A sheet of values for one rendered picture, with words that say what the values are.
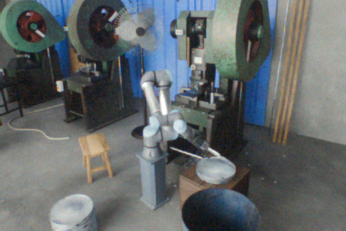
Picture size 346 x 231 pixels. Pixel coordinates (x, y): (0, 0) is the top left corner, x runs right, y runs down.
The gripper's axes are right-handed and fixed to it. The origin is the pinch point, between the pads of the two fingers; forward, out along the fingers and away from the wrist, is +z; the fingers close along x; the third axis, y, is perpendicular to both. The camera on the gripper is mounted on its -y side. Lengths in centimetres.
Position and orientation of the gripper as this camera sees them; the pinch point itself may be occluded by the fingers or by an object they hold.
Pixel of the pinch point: (207, 147)
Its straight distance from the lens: 183.2
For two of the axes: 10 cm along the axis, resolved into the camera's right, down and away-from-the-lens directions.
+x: -5.5, 8.2, -1.7
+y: -6.1, -2.6, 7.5
